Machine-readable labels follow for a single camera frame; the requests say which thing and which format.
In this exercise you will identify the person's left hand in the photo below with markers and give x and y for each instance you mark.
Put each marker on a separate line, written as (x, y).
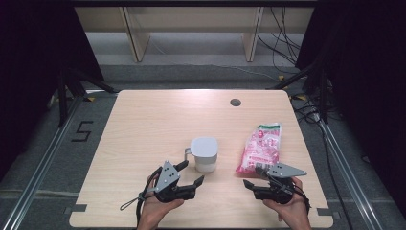
(154, 212)

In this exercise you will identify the black curtain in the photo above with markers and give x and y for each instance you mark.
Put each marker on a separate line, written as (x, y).
(367, 80)
(28, 64)

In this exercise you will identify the pink snack bag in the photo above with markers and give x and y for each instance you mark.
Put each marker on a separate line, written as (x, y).
(263, 145)

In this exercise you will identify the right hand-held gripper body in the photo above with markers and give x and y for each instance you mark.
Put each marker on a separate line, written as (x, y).
(284, 171)

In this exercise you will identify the black metal stand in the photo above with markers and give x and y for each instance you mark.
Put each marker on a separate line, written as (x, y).
(63, 99)
(324, 96)

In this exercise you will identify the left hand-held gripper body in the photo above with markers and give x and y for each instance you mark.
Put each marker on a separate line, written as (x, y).
(167, 177)

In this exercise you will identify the person's right hand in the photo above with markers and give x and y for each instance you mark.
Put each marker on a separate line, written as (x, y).
(293, 214)

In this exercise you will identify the aluminium floor rail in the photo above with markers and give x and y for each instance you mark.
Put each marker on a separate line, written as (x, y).
(351, 182)
(38, 179)

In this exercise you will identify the yellow tape piece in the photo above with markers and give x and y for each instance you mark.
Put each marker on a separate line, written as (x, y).
(91, 99)
(301, 97)
(281, 77)

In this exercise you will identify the dark table bracket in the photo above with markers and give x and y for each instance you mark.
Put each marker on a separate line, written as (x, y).
(325, 211)
(78, 208)

